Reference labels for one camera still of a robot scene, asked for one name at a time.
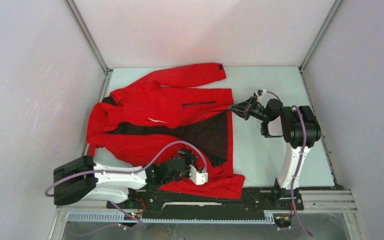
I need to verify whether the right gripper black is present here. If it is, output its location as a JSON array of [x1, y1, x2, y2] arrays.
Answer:
[[228, 96, 269, 122]]

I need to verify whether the red zip jacket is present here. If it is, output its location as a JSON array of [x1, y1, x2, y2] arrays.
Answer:
[[86, 62, 245, 199]]

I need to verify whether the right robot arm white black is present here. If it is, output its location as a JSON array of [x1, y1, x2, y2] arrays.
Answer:
[[228, 91, 322, 209]]

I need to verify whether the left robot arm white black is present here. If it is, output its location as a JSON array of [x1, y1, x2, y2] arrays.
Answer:
[[46, 149, 208, 208]]

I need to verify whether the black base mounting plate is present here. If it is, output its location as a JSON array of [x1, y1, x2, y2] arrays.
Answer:
[[106, 187, 304, 221]]

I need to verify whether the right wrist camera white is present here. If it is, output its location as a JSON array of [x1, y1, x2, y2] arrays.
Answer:
[[253, 89, 268, 105]]

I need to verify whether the grey cable duct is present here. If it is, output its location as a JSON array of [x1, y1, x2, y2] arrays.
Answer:
[[67, 211, 275, 225]]

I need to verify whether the aluminium frame rail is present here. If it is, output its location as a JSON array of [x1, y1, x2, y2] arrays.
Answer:
[[56, 188, 359, 214]]

